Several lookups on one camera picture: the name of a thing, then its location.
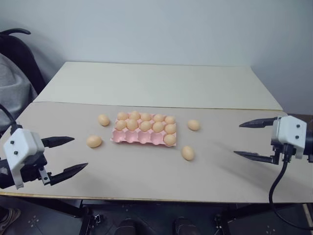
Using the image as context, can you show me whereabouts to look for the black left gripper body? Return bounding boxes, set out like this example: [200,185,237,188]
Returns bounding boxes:
[21,146,53,186]

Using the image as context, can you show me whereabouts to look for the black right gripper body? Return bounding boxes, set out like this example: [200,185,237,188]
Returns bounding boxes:
[270,138,286,165]

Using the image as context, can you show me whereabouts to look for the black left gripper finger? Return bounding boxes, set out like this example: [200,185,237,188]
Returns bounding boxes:
[49,162,89,186]
[41,136,75,149]

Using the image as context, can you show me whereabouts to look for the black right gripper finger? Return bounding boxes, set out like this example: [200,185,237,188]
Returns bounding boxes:
[233,150,279,165]
[239,117,279,128]

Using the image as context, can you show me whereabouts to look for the pink egg tray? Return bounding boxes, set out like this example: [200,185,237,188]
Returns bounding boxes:
[110,112,178,148]

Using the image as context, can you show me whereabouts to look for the brown shoe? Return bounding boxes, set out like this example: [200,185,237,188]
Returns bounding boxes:
[0,207,22,232]

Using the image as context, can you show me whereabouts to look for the person in grey clothing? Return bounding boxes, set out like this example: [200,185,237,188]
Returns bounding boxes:
[0,52,39,134]

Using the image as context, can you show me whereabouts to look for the dark rounded shape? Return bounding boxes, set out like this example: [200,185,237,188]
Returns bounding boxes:
[173,216,198,235]
[116,217,149,235]

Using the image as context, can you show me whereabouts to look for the black office chair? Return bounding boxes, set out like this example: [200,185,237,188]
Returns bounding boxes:
[0,28,47,96]

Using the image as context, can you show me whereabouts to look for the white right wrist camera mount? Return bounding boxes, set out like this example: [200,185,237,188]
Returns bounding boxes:
[270,115,308,160]

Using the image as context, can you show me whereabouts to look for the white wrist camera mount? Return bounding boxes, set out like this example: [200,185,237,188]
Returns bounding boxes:
[3,129,45,190]
[270,115,308,160]

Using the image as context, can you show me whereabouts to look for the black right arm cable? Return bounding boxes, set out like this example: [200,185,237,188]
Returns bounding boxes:
[268,143,313,231]

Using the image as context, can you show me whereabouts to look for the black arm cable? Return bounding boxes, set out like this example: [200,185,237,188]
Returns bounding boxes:
[0,103,23,138]
[268,143,313,231]

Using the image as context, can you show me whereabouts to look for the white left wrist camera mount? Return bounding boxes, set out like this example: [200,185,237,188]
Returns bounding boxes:
[3,129,45,190]

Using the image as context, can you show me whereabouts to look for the black table frame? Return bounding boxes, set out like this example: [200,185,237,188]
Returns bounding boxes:
[13,195,306,235]

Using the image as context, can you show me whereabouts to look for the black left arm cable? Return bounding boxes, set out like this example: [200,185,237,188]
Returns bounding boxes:
[0,103,23,138]

